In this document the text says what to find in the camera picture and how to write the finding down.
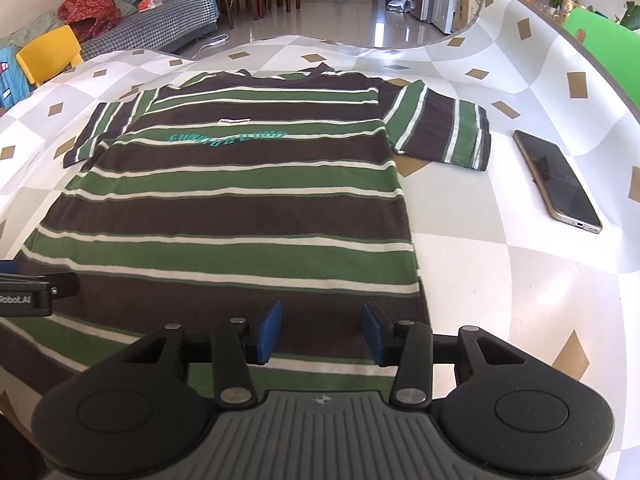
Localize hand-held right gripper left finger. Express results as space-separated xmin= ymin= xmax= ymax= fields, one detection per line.
xmin=117 ymin=300 xmax=283 ymax=408

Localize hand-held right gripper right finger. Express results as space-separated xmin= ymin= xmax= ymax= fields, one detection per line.
xmin=361 ymin=301 xmax=531 ymax=408

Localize green brown striped t-shirt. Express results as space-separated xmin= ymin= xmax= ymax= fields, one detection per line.
xmin=0 ymin=64 xmax=493 ymax=401

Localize checkered diamond table cover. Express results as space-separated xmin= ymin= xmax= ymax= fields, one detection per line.
xmin=0 ymin=0 xmax=640 ymax=480

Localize blue cartoon cloth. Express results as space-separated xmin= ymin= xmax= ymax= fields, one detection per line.
xmin=0 ymin=47 xmax=33 ymax=111

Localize yellow plastic chair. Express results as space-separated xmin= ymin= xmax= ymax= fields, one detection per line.
xmin=16 ymin=25 xmax=84 ymax=88

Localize black smartphone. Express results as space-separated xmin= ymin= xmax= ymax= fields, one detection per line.
xmin=512 ymin=130 xmax=603 ymax=235

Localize red patterned cloth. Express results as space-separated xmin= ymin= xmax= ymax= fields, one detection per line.
xmin=57 ymin=0 xmax=123 ymax=43

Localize houndstooth sofa bed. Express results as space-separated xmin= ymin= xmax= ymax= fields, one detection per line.
xmin=80 ymin=0 xmax=219 ymax=61

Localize white power strip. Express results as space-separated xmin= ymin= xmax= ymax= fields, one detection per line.
xmin=192 ymin=34 xmax=229 ymax=58

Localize cardboard box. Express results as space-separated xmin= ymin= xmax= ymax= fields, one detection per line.
xmin=452 ymin=0 xmax=483 ymax=31

